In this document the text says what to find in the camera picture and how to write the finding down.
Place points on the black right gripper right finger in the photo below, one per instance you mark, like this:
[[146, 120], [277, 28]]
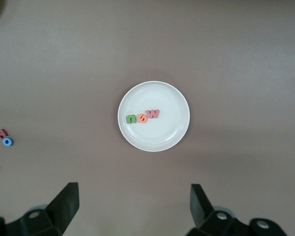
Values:
[[201, 214]]

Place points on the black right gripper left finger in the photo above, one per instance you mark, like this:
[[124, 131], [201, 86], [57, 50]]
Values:
[[61, 211]]

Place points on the pink foam letter w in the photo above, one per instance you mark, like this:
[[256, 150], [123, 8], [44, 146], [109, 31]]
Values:
[[153, 113]]

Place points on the orange letter o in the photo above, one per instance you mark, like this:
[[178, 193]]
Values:
[[142, 118]]

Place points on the green foam letter n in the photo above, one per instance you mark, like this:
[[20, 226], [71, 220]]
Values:
[[130, 119]]

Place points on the blue foam letter o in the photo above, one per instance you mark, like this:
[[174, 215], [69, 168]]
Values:
[[7, 141]]

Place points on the beige round plate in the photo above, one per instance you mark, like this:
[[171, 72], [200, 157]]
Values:
[[162, 134]]

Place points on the red letter R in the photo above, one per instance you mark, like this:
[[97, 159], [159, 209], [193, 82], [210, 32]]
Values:
[[2, 133]]

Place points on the brown paper table cover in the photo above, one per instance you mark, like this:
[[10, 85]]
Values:
[[211, 49]]

